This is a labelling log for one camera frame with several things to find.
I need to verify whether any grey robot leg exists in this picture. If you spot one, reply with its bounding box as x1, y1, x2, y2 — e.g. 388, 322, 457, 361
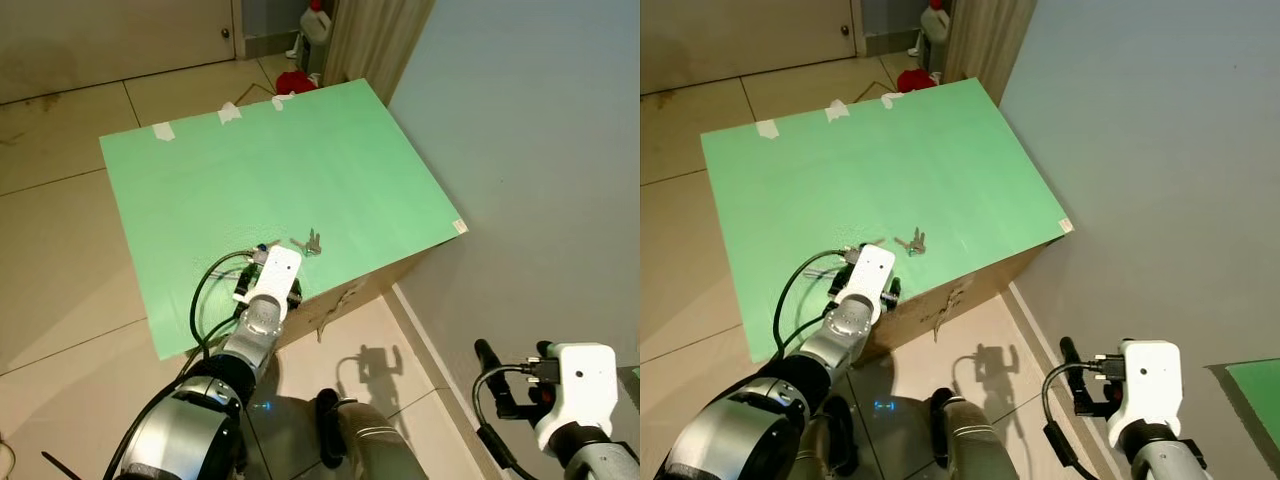
315, 388, 426, 480
928, 388, 1013, 480
800, 395, 856, 480

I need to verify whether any brown cardboard box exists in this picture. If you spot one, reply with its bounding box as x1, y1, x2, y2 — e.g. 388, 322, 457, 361
868, 238, 1061, 353
268, 236, 465, 347

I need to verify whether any beige curtain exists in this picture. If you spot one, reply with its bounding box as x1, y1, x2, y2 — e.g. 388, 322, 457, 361
943, 0, 1038, 106
322, 0, 436, 106

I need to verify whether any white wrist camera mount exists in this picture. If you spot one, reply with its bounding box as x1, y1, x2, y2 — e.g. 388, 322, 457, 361
1105, 340, 1184, 449
845, 244, 896, 316
245, 244, 304, 313
533, 342, 619, 456

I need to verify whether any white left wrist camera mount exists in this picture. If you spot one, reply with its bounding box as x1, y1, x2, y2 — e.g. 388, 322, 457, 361
245, 244, 304, 313
845, 244, 896, 316

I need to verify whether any beige door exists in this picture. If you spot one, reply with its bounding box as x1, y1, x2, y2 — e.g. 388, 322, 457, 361
0, 0, 238, 105
640, 0, 858, 96

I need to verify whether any small green sheet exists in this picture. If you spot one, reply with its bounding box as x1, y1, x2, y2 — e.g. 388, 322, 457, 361
1222, 358, 1280, 448

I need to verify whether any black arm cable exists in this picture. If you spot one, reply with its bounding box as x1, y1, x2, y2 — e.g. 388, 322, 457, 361
773, 250, 851, 361
1042, 362, 1101, 480
188, 250, 263, 359
471, 365, 541, 480

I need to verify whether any white skirting board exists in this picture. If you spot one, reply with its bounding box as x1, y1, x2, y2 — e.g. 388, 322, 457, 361
1003, 280, 1111, 480
385, 283, 506, 480

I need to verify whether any grey right robot leg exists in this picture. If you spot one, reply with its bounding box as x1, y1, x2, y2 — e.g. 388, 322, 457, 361
315, 388, 426, 480
928, 388, 1013, 480

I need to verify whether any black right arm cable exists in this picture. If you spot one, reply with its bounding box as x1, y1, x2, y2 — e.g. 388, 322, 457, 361
471, 365, 541, 480
1042, 362, 1101, 480

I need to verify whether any grey left robot leg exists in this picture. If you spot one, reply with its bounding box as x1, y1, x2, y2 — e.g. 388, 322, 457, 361
800, 395, 856, 480

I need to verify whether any large green paper sheet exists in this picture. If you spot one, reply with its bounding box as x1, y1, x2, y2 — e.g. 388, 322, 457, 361
700, 78, 1073, 363
100, 78, 469, 361

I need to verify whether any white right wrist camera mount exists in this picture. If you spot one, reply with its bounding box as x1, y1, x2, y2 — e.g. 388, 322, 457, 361
533, 342, 619, 456
1105, 340, 1184, 449

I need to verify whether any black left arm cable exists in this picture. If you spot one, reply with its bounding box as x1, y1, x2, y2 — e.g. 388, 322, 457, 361
188, 250, 263, 359
773, 250, 851, 361

